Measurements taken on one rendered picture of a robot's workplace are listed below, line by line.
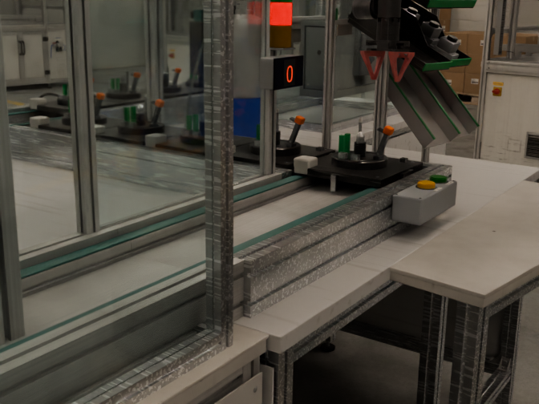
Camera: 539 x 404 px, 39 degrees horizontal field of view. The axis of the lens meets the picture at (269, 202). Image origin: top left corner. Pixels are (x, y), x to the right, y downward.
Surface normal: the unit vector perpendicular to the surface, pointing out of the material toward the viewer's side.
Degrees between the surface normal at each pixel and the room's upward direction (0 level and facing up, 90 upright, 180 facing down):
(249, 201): 90
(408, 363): 0
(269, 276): 90
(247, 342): 0
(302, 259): 90
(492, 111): 90
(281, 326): 0
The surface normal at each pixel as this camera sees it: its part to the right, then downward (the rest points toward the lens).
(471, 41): -0.71, 0.18
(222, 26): 0.83, 0.16
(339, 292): 0.01, -0.96
